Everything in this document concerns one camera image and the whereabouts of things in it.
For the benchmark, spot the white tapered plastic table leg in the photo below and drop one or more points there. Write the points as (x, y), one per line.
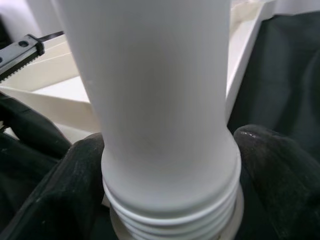
(162, 112)

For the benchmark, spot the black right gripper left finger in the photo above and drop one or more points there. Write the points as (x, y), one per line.
(57, 200)

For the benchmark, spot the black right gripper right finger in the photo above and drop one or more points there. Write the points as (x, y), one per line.
(282, 185)

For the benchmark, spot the white ribbed plastic table top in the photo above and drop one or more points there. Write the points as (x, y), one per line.
(50, 82)

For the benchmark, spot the black quilted bench cover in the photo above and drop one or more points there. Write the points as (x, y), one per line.
(282, 75)

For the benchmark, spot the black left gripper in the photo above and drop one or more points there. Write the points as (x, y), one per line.
(17, 55)

